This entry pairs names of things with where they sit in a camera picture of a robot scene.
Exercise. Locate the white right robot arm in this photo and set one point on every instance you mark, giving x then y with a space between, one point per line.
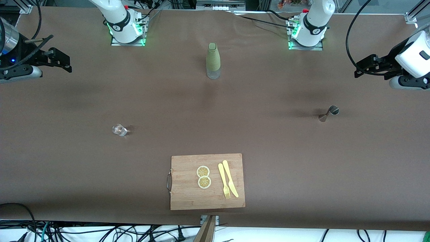
117 20

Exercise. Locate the yellow plastic knife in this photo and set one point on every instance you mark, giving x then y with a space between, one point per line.
228 174

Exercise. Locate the green sleeved glass bottle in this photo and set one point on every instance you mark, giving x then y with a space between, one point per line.
213 57

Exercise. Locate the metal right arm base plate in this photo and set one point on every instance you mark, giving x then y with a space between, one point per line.
127 44

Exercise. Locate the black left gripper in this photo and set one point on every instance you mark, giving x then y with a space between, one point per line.
387 62

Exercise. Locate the aluminium frame corner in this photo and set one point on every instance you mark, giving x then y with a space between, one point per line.
26 8
411 17

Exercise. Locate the wooden cutting board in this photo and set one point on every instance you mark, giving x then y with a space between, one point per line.
188 191

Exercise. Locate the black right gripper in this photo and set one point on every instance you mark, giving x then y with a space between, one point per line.
24 54

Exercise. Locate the small metal bracket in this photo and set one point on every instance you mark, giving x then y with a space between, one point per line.
216 219

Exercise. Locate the small clear glass beaker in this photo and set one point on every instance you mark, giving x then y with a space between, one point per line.
118 129

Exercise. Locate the yellow lemon slice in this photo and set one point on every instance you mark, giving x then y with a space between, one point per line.
204 182
203 171

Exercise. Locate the brown table cover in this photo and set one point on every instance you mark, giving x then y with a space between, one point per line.
100 168

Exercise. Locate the small green object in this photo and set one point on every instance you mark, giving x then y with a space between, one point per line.
427 237

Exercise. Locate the steel double jigger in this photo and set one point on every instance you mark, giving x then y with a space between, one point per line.
333 110

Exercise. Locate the grey power strip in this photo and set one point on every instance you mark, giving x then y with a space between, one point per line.
218 4

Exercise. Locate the yellow plastic fork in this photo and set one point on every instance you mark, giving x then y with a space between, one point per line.
223 178

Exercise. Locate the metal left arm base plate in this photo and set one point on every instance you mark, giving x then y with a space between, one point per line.
302 48

